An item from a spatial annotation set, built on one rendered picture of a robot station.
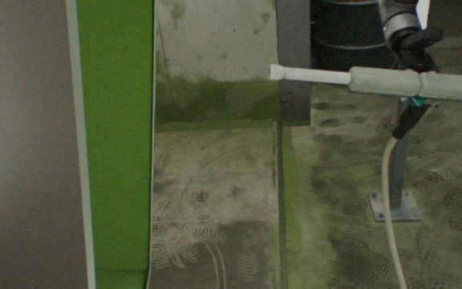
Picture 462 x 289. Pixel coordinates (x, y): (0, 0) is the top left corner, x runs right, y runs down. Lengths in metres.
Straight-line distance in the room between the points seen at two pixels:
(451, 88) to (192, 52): 1.83
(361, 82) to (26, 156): 0.75
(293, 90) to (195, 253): 1.21
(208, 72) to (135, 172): 1.64
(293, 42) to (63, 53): 2.32
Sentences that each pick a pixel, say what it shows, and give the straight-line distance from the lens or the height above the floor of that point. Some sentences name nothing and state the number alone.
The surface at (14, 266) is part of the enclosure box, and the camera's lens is 0.51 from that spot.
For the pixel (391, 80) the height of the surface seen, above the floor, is 0.99.
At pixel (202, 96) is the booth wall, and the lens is 2.79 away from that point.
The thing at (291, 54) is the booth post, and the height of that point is 0.47.
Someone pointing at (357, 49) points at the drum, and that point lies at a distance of 3.20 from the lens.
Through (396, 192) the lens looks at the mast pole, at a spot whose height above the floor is 0.11.
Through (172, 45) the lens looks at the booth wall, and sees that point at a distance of 2.70.
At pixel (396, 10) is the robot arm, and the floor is 1.06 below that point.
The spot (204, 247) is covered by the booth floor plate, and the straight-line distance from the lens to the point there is 2.00.
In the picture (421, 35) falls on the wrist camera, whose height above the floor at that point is 1.05.
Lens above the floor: 1.42
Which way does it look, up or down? 32 degrees down
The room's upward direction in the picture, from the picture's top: 6 degrees counter-clockwise
